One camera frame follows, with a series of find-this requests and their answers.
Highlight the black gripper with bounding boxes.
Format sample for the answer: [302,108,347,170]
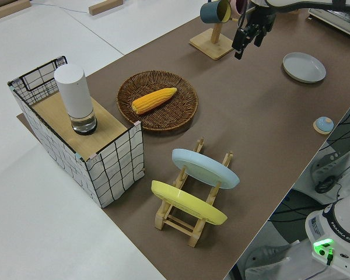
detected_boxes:
[232,6,277,61]

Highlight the gray plate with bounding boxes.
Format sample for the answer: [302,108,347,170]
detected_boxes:
[282,52,327,85]

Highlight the blue bell on wooden base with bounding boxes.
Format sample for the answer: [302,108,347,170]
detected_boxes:
[313,116,335,135]

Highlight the light blue plate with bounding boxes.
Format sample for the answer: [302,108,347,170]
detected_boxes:
[171,148,240,190]

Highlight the teal mug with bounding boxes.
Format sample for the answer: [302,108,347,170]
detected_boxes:
[199,1,222,25]

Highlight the white cylinder bottle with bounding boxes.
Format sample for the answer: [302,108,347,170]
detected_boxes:
[53,64,99,136]

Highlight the long wooden block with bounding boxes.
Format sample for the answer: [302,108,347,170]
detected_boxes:
[0,0,32,21]

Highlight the brown table mat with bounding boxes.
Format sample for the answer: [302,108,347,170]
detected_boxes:
[16,8,350,280]

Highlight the thin blue cable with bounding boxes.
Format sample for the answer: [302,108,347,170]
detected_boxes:
[29,0,90,14]

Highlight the white toaster oven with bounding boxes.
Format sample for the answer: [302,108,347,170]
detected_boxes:
[306,6,350,41]

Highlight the brown wicker basket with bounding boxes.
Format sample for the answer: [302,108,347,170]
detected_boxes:
[116,70,200,134]

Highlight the black cable with green plug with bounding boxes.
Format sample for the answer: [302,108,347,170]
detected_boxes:
[323,247,337,268]

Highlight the wooden plate rack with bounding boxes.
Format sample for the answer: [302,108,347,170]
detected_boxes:
[154,136,234,248]

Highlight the short wooden block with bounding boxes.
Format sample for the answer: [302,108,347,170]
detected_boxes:
[88,0,125,16]

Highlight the yellow corn cob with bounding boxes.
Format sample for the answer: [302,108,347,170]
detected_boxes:
[131,87,178,115]

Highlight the gray table clamp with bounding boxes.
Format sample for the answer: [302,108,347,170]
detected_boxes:
[310,148,350,183]
[238,242,299,275]

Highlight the coiled black cable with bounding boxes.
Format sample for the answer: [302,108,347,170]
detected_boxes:
[314,174,344,195]

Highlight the black wire basket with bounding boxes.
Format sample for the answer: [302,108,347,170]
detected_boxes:
[19,55,68,106]

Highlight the wooden mug tree stand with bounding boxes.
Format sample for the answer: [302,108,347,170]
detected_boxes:
[188,16,239,61]

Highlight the yellow plate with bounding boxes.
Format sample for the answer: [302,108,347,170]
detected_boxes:
[150,180,229,226]

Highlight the grid-patterned box with wooden top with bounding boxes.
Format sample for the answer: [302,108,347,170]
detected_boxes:
[7,81,146,209]

